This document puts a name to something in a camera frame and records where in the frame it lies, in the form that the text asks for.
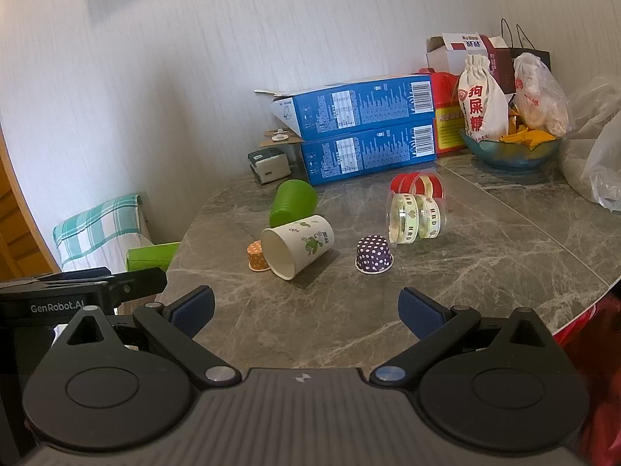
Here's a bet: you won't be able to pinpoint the white paper cup green print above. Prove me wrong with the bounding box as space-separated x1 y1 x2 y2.
260 214 335 281

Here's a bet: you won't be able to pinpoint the small orange dotted paper cup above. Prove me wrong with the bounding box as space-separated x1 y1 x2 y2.
246 241 271 271

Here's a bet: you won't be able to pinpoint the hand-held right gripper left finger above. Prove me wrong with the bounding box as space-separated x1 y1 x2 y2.
52 285 242 391

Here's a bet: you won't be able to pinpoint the small white device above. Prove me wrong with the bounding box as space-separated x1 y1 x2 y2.
247 150 292 185

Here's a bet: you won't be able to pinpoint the red box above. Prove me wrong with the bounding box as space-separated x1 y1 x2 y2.
418 68 469 155

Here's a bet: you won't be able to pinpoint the blue cardboard box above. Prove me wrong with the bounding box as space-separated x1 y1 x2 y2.
300 117 437 186
253 74 435 139

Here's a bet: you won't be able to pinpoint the white cloth pouch red print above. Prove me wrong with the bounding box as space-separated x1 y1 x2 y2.
457 54 509 143

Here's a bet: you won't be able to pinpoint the white plastic bag red print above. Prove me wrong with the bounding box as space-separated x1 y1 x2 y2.
513 52 573 137

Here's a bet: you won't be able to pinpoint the maroon box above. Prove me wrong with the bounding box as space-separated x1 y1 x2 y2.
480 34 516 95

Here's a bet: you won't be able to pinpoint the green plastic cup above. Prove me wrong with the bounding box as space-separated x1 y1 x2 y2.
269 179 319 228

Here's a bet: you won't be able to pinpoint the wooden door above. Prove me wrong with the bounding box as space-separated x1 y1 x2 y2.
0 129 61 282

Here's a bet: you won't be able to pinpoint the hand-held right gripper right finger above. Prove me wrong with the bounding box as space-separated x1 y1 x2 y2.
369 287 559 389

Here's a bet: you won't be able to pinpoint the dark paper bag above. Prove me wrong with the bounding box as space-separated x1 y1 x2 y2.
501 18 552 95

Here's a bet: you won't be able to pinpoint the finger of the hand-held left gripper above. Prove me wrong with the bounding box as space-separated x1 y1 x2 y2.
109 267 168 304

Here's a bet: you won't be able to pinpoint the blue glass bowl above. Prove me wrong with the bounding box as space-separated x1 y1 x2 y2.
458 126 564 170

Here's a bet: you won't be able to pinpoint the clear tube of ribbon rolls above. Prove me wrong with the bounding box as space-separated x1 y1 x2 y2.
387 171 448 244

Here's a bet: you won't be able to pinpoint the clear plastic bag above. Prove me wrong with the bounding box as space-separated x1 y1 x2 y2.
558 75 621 212

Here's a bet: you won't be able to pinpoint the orange snack packets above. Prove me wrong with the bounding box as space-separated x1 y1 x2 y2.
500 109 556 150

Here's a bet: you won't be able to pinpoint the green stool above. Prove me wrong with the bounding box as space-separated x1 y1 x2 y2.
127 242 181 271

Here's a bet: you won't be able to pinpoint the small purple dotted paper cup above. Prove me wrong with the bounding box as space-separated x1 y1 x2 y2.
355 235 394 273

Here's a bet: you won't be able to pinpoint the white cardboard box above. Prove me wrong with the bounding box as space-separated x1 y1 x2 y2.
426 32 496 76

